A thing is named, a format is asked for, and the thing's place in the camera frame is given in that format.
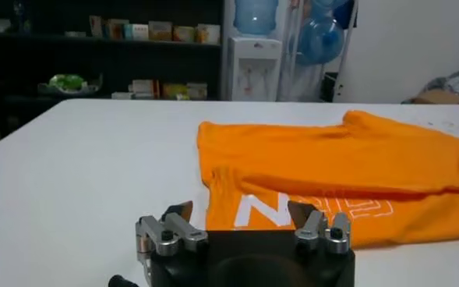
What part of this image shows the black folded stand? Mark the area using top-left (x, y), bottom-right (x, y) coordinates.
top-left (320, 72), bottom-right (340, 103)

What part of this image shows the black shelf unit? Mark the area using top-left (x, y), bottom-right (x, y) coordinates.
top-left (0, 0), bottom-right (225, 151)

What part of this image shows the upright white red box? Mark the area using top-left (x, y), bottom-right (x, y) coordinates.
top-left (88, 15), bottom-right (104, 39)

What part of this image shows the blue water jug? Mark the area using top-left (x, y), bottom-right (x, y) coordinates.
top-left (297, 17), bottom-right (345, 66)
top-left (310, 0), bottom-right (349, 19)

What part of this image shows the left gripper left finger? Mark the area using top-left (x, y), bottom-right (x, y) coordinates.
top-left (135, 200), bottom-right (209, 274)

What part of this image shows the white water dispenser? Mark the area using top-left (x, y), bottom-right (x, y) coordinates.
top-left (227, 37), bottom-right (283, 102)

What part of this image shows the clear glass bowl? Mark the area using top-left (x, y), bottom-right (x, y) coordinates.
top-left (37, 73), bottom-right (104, 97)

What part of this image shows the yellow brown medicine box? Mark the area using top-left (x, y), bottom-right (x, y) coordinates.
top-left (147, 21), bottom-right (174, 42)

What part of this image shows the low white medicine box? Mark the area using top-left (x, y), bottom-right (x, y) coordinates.
top-left (124, 23), bottom-right (150, 41)

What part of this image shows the white metal jug rack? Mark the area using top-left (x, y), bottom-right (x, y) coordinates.
top-left (277, 0), bottom-right (358, 103)

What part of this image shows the white orange medicine box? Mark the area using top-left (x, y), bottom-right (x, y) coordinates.
top-left (172, 25), bottom-right (196, 43)

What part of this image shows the cream green medicine box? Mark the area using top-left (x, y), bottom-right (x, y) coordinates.
top-left (185, 82), bottom-right (208, 101)

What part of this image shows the blue labelled water bottle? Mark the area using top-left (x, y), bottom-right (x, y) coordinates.
top-left (233, 0), bottom-right (279, 36)

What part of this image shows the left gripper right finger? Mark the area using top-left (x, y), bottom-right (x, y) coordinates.
top-left (287, 200), bottom-right (353, 256)

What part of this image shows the white red striped box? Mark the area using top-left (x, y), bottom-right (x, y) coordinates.
top-left (131, 80), bottom-right (160, 98)

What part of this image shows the orange t-shirt with white print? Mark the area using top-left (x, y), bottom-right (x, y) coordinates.
top-left (196, 109), bottom-right (459, 249)

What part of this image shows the open flap cardboard box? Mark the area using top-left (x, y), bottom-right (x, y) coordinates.
top-left (402, 88), bottom-right (459, 105)

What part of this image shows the yellow green medicine box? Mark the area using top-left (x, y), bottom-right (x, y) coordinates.
top-left (161, 83), bottom-right (189, 101)

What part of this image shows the green white snack bag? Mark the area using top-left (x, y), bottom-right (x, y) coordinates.
top-left (48, 73), bottom-right (88, 91)

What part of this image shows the beige red medicine box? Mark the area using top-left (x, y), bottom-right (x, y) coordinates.
top-left (104, 18), bottom-right (131, 41)

